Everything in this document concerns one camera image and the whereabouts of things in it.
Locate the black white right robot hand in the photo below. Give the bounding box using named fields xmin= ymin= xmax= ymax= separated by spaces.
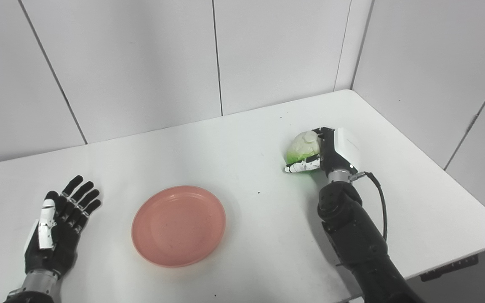
xmin=284 ymin=127 xmax=362 ymax=177

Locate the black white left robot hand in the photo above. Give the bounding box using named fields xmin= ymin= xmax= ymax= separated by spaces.
xmin=24 ymin=175 xmax=102 ymax=279

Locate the green white toy cabbage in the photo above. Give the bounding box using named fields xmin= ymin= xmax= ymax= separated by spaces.
xmin=285 ymin=130 xmax=322 ymax=165

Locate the pink round plate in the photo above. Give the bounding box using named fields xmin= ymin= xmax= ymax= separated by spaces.
xmin=131 ymin=186 xmax=227 ymax=268

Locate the black table control panel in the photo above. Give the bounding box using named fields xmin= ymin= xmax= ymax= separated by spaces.
xmin=419 ymin=254 xmax=479 ymax=282

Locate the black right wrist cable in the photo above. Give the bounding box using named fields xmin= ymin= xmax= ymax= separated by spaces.
xmin=349 ymin=170 xmax=389 ymax=243

